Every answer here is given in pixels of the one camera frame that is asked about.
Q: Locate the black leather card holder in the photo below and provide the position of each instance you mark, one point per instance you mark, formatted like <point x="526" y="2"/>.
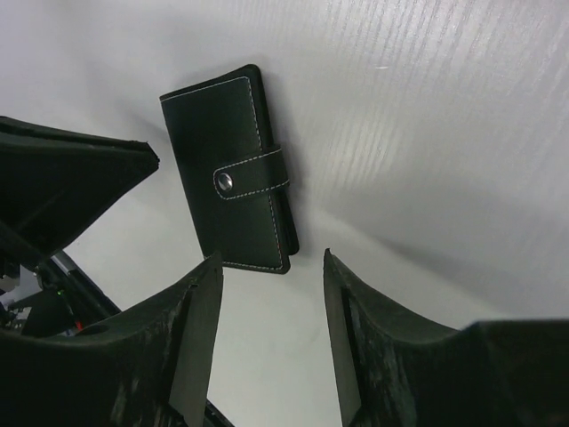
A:
<point x="233" y="173"/>

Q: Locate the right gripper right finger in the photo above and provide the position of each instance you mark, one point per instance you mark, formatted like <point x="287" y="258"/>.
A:
<point x="393" y="367"/>

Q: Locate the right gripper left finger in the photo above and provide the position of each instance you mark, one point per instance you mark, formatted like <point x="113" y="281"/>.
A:
<point x="149" y="365"/>

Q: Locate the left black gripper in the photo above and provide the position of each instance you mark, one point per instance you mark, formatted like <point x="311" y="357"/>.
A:
<point x="54" y="185"/>

